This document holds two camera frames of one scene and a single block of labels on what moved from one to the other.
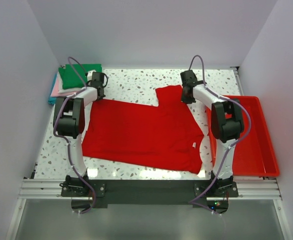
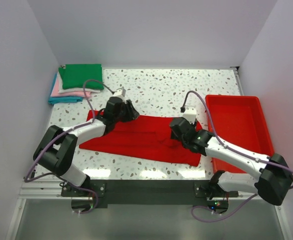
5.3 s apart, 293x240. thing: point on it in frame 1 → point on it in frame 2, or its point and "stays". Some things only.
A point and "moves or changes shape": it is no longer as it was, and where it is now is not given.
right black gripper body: (186, 99) → (173, 136)
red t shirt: (164, 136) moves or changes shape
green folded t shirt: (69, 78) stays
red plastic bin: (254, 156) stays
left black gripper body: (103, 96) → (122, 116)
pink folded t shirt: (55, 91) stays
